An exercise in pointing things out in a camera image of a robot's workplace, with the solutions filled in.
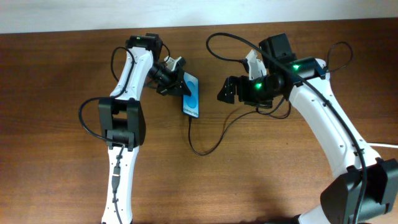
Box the blue Galaxy smartphone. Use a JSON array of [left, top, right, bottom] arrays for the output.
[[182, 72, 199, 118]]

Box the black charging cable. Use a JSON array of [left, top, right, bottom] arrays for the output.
[[187, 40, 354, 156]]

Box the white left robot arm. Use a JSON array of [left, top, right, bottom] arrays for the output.
[[98, 33, 191, 224]]

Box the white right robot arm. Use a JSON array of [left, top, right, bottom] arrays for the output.
[[217, 34, 397, 223]]

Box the white power strip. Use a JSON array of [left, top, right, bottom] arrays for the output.
[[318, 59, 328, 71]]

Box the white power strip cord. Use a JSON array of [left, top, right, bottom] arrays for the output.
[[368, 142, 398, 149]]

